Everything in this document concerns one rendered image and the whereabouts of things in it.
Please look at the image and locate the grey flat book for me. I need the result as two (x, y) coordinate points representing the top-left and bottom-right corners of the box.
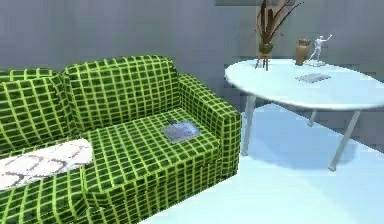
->
(160, 118), (201, 144)

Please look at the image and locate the green checked sofa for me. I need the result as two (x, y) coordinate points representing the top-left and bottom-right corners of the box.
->
(0, 54), (242, 224)

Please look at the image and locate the brown dried house plant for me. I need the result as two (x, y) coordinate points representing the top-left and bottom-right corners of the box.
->
(254, 0), (305, 72)

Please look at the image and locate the white oval table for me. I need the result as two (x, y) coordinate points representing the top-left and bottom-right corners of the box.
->
(224, 58), (384, 173)

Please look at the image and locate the brown vase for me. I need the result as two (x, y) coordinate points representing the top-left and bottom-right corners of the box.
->
(294, 38), (312, 67)

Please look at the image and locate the white figure statuette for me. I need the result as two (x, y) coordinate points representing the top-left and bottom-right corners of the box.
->
(303, 33), (334, 68)

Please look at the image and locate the white patterned cushion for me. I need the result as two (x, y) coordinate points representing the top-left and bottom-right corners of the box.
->
(0, 138), (94, 192)

